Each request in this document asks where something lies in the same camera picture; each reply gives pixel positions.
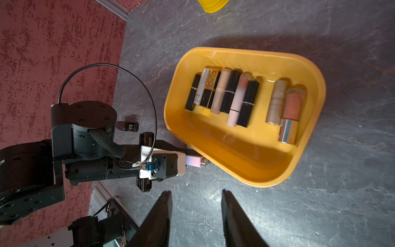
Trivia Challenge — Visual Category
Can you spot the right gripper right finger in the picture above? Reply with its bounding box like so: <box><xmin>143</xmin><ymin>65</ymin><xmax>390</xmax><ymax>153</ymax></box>
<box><xmin>221</xmin><ymin>189</ymin><xmax>268</xmax><ymax>247</ymax></box>

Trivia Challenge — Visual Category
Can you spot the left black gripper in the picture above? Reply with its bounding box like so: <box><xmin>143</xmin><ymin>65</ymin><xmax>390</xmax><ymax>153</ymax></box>
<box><xmin>64</xmin><ymin>140</ymin><xmax>192</xmax><ymax>187</ymax></box>

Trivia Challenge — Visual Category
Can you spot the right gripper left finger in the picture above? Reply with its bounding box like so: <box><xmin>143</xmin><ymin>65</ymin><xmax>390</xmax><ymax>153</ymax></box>
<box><xmin>127</xmin><ymin>191</ymin><xmax>173</xmax><ymax>247</ymax></box>

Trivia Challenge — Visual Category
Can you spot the blue pink lip gloss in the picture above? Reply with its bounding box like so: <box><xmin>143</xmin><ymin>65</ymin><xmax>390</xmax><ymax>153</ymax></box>
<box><xmin>186</xmin><ymin>155</ymin><xmax>208</xmax><ymax>168</ymax></box>

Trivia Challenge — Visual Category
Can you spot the black lipstick tube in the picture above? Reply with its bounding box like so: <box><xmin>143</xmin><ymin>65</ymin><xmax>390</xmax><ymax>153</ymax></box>
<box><xmin>220</xmin><ymin>70</ymin><xmax>242</xmax><ymax>114</ymax></box>
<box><xmin>185</xmin><ymin>74</ymin><xmax>201</xmax><ymax>111</ymax></box>

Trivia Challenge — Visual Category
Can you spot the silver grey lipstick tube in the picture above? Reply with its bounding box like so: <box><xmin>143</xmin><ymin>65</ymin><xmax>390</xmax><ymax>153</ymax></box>
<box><xmin>194</xmin><ymin>68</ymin><xmax>210</xmax><ymax>105</ymax></box>

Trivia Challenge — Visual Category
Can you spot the gold black square lipstick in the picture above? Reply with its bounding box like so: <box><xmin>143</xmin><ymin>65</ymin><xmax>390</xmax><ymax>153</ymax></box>
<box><xmin>199</xmin><ymin>69</ymin><xmax>221</xmax><ymax>109</ymax></box>

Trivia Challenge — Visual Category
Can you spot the black lipstick group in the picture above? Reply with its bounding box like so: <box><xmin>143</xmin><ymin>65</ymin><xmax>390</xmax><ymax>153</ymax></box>
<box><xmin>237</xmin><ymin>80</ymin><xmax>260</xmax><ymax>128</ymax></box>

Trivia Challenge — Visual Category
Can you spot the pink lip gloss tube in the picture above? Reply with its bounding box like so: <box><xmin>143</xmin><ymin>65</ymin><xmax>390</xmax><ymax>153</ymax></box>
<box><xmin>226</xmin><ymin>73</ymin><xmax>252</xmax><ymax>127</ymax></box>

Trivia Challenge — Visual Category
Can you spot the yellow plastic storage box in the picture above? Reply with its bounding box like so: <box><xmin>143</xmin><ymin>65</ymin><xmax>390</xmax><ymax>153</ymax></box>
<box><xmin>164</xmin><ymin>47</ymin><xmax>326</xmax><ymax>187</ymax></box>

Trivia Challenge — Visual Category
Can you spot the beige lipstick tube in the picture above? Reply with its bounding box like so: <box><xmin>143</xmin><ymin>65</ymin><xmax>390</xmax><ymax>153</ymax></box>
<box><xmin>265</xmin><ymin>80</ymin><xmax>289</xmax><ymax>125</ymax></box>

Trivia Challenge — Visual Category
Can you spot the tan lipstick tube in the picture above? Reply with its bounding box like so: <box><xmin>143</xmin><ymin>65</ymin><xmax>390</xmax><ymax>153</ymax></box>
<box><xmin>210</xmin><ymin>69</ymin><xmax>231</xmax><ymax>114</ymax></box>

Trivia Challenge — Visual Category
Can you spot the rose gold lipstick tube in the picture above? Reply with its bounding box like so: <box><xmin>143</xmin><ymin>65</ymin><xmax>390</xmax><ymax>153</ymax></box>
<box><xmin>278</xmin><ymin>88</ymin><xmax>306</xmax><ymax>145</ymax></box>

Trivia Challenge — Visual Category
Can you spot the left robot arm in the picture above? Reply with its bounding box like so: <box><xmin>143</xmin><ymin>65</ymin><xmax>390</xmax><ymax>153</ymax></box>
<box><xmin>1</xmin><ymin>101</ymin><xmax>201</xmax><ymax>225</ymax></box>

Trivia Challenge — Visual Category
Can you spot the black flat remote device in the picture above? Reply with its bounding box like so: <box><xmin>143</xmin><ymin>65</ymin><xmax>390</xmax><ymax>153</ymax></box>
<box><xmin>115</xmin><ymin>121</ymin><xmax>139</xmax><ymax>132</ymax></box>

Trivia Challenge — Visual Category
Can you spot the yellow pen cup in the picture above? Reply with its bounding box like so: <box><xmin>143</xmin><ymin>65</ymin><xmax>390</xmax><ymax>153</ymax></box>
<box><xmin>198</xmin><ymin>0</ymin><xmax>229</xmax><ymax>13</ymax></box>

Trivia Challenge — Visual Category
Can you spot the aluminium front rail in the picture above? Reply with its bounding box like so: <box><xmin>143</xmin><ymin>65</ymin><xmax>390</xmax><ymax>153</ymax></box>
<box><xmin>88</xmin><ymin>181</ymin><xmax>141</xmax><ymax>247</ymax></box>

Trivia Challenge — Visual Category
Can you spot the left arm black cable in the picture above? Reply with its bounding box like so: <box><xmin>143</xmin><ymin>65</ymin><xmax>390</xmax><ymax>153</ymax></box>
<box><xmin>57</xmin><ymin>63</ymin><xmax>158</xmax><ymax>167</ymax></box>

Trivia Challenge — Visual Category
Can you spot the left aluminium corner post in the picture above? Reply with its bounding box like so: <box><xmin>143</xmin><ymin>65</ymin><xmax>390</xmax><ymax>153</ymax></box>
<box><xmin>96</xmin><ymin>0</ymin><xmax>130</xmax><ymax>21</ymax></box>

